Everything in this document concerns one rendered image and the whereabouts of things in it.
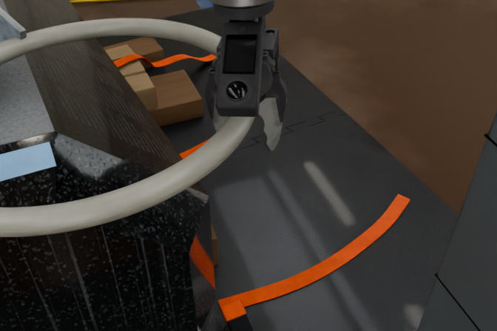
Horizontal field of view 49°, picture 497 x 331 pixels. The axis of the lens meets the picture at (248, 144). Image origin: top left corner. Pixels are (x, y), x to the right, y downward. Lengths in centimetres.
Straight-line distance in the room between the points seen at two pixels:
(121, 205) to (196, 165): 9
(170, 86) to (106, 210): 171
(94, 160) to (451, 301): 74
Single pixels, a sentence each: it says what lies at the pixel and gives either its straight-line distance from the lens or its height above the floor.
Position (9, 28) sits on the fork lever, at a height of 92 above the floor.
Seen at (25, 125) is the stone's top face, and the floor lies 83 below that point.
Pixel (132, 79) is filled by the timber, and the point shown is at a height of 20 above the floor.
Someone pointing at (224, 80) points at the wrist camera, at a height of 101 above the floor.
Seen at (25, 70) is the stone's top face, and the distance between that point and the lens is 104.
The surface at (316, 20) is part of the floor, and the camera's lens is 298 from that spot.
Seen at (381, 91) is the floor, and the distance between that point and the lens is 245.
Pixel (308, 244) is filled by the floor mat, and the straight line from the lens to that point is 173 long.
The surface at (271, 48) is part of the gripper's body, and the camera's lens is 67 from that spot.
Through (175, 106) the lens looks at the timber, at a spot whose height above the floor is 9.
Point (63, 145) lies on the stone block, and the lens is 87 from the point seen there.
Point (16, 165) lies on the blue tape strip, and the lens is 87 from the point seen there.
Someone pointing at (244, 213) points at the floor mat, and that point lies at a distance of 181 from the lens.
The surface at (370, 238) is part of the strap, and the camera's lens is 177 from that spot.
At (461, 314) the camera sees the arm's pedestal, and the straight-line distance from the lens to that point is 118.
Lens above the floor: 134
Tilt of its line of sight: 40 degrees down
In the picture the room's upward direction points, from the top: straight up
